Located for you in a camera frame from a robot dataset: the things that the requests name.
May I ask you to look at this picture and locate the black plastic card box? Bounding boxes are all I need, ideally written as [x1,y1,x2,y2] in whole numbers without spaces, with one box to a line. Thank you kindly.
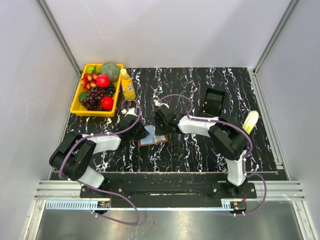
[198,88,226,118]

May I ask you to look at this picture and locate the yellow plastic fruit tray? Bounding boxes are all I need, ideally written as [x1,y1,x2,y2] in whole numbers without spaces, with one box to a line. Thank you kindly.
[70,62,124,117]

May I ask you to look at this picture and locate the small red fruit cluster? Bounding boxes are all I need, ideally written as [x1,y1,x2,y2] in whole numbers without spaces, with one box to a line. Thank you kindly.
[80,73,98,92]

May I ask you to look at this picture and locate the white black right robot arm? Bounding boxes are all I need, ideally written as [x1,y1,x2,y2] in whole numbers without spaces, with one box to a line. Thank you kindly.
[154,102,253,198]

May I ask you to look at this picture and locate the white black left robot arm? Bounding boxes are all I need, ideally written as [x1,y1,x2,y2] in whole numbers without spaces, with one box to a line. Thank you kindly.
[49,107,149,198]

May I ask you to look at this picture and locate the red pomegranate upper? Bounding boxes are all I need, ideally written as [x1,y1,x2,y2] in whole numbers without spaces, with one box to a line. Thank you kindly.
[96,74,111,88]

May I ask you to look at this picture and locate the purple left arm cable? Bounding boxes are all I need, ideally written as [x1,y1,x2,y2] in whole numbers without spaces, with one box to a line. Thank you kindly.
[58,98,142,226]

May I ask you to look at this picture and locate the green lime fruit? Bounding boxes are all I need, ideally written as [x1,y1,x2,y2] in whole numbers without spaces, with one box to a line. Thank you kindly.
[78,91,89,103]

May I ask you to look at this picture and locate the red pomegranate lower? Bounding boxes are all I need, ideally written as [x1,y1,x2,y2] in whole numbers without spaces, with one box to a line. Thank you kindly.
[100,96,114,111]

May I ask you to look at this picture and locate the dark purple grape bunch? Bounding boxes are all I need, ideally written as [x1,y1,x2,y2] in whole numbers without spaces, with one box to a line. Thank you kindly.
[80,86,107,111]

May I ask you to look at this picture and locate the black grape bunch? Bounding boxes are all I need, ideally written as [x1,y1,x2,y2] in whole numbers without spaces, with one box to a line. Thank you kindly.
[106,83,117,98]

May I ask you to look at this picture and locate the green melon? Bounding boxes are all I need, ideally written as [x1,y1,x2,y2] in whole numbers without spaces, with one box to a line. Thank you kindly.
[100,62,121,83]

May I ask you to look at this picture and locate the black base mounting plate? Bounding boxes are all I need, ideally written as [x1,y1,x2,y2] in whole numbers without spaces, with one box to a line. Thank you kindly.
[79,171,258,210]

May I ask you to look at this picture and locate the brown leather card holder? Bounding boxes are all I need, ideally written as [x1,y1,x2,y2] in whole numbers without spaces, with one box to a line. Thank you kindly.
[138,125,168,147]

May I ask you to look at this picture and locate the red pomegranate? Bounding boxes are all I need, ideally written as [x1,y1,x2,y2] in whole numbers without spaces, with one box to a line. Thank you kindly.
[96,74,111,88]
[100,96,114,111]

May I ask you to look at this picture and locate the yellow juice bottle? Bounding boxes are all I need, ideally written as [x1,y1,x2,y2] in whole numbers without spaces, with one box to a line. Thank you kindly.
[120,68,136,99]

